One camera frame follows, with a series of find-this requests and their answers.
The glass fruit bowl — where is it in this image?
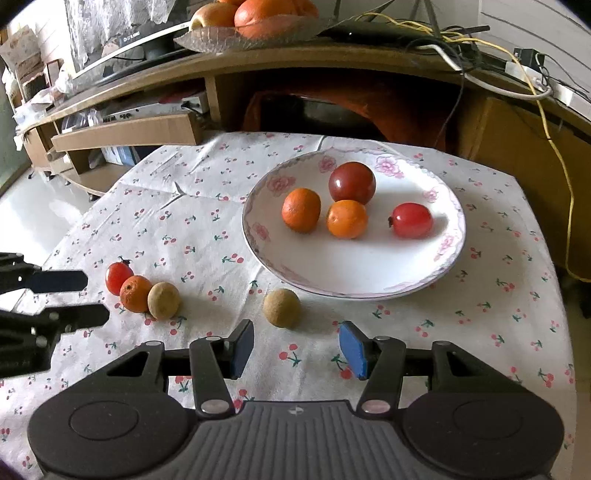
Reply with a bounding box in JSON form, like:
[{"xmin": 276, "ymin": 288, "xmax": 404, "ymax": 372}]
[{"xmin": 174, "ymin": 19, "xmax": 343, "ymax": 52}]

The white cable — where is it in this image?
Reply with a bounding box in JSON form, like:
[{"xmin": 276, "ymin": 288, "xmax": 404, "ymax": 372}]
[{"xmin": 413, "ymin": 41, "xmax": 553, "ymax": 101}]

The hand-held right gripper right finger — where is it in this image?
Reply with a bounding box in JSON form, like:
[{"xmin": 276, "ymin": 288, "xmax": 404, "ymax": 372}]
[{"xmin": 338, "ymin": 322, "xmax": 502, "ymax": 416}]

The white power strip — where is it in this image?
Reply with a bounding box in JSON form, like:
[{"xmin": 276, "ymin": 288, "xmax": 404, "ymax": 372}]
[{"xmin": 505, "ymin": 60, "xmax": 591, "ymax": 108}]

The black set-top box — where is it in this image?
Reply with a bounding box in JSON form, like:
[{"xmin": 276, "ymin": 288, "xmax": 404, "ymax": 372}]
[{"xmin": 318, "ymin": 19, "xmax": 491, "ymax": 40}]

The white media player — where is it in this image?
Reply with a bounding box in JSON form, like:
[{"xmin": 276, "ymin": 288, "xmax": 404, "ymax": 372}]
[{"xmin": 98, "ymin": 93, "xmax": 209, "ymax": 126}]

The brown longan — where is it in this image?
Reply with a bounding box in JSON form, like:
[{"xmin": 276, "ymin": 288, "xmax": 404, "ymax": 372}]
[
  {"xmin": 263, "ymin": 288, "xmax": 302, "ymax": 329},
  {"xmin": 147, "ymin": 281, "xmax": 182, "ymax": 321}
]

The wooden television cabinet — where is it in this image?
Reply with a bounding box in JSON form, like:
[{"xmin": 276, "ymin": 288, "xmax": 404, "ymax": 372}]
[{"xmin": 18, "ymin": 41, "xmax": 591, "ymax": 319}]

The black power adapter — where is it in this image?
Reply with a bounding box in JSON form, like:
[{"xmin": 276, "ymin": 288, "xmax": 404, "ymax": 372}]
[{"xmin": 513, "ymin": 47, "xmax": 546, "ymax": 71}]

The black television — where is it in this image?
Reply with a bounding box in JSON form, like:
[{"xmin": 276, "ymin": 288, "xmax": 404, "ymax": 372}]
[{"xmin": 68, "ymin": 18, "xmax": 197, "ymax": 89}]

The white lace cloth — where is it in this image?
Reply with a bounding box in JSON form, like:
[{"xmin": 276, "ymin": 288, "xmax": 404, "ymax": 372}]
[{"xmin": 64, "ymin": 0, "xmax": 171, "ymax": 71}]

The yellow cable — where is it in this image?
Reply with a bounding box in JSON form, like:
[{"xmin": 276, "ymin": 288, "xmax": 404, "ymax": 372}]
[{"xmin": 353, "ymin": 11, "xmax": 591, "ymax": 283}]

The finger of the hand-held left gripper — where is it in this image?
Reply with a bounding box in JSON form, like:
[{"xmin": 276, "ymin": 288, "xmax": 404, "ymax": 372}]
[
  {"xmin": 0, "ymin": 252, "xmax": 89, "ymax": 294},
  {"xmin": 0, "ymin": 303, "xmax": 111, "ymax": 379}
]

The white floral plate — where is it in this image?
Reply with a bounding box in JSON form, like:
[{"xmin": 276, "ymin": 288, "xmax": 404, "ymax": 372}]
[{"xmin": 242, "ymin": 148, "xmax": 466, "ymax": 302}]

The dark red tomato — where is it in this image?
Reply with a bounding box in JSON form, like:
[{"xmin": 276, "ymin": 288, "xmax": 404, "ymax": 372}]
[{"xmin": 328, "ymin": 161, "xmax": 377, "ymax": 206}]

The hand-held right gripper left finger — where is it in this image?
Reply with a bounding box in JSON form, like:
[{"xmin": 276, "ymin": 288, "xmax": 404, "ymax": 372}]
[{"xmin": 99, "ymin": 318, "xmax": 256, "ymax": 418}]

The small orange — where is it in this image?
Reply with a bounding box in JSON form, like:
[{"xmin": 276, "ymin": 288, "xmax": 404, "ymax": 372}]
[
  {"xmin": 281, "ymin": 187, "xmax": 322, "ymax": 233},
  {"xmin": 326, "ymin": 199, "xmax": 369, "ymax": 240},
  {"xmin": 119, "ymin": 274, "xmax": 153, "ymax": 314}
]

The cherry print tablecloth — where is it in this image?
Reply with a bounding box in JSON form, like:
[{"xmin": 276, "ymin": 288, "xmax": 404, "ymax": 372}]
[{"xmin": 0, "ymin": 131, "xmax": 578, "ymax": 480}]

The cardboard box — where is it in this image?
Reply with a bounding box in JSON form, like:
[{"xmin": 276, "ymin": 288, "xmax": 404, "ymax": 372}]
[{"xmin": 50, "ymin": 112, "xmax": 204, "ymax": 153}]

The pale apple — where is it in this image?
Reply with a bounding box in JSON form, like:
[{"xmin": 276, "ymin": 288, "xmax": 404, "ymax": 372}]
[{"xmin": 191, "ymin": 2, "xmax": 239, "ymax": 31}]

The red cherry tomato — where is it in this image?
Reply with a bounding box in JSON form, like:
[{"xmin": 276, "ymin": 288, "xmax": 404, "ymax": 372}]
[
  {"xmin": 105, "ymin": 261, "xmax": 135, "ymax": 296},
  {"xmin": 388, "ymin": 202, "xmax": 435, "ymax": 239}
]

